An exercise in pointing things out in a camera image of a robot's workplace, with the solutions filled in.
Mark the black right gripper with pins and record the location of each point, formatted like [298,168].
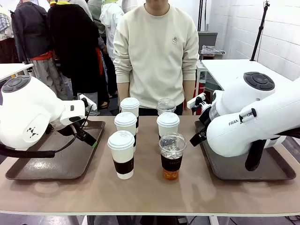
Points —
[205,118]

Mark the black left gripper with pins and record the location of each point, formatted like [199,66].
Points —
[80,134]

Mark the white lidded paper cup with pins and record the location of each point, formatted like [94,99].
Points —
[167,124]
[130,105]
[125,122]
[120,152]

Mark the clear plastic iced coffee cup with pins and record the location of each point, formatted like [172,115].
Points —
[166,105]
[172,161]

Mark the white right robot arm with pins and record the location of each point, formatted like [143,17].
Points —
[246,131]

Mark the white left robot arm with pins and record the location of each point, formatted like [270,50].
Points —
[28,112]

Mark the cream-sleeved left forearm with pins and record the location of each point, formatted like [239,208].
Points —
[190,68]

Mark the cream-sleeved right forearm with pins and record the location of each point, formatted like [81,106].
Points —
[123,68]

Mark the brown plastic tray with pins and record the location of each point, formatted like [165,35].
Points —
[58,164]
[234,168]

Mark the grey tray with items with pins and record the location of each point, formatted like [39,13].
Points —
[212,50]

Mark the person's left hand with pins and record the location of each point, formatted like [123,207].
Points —
[187,96]

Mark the person's right hand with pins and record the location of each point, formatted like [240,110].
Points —
[122,96]

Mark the large white side table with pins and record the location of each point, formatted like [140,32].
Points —
[229,68]

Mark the white table leg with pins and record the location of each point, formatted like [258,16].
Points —
[214,220]
[80,220]

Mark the person in cream sweater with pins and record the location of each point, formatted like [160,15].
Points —
[154,58]

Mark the orange red cloth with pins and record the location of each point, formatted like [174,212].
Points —
[43,56]

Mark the grey plastic bin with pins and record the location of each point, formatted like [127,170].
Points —
[207,38]

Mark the small white side table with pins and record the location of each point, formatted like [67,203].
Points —
[11,69]

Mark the black tripod stand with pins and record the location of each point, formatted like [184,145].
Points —
[259,35]

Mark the white hanging jacket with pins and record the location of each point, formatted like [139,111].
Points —
[111,21]

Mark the black vertical poles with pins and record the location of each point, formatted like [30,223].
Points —
[201,14]

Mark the dark grey hanging jacket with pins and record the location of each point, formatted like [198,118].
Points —
[30,30]

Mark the grey green hanging garment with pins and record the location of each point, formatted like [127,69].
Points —
[96,14]

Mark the patterned hanging cloth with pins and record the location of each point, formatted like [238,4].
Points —
[4,23]

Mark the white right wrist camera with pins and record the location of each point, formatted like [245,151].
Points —
[196,100]

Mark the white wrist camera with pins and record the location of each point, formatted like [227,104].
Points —
[87,102]
[196,100]

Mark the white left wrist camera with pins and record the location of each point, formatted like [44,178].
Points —
[87,102]

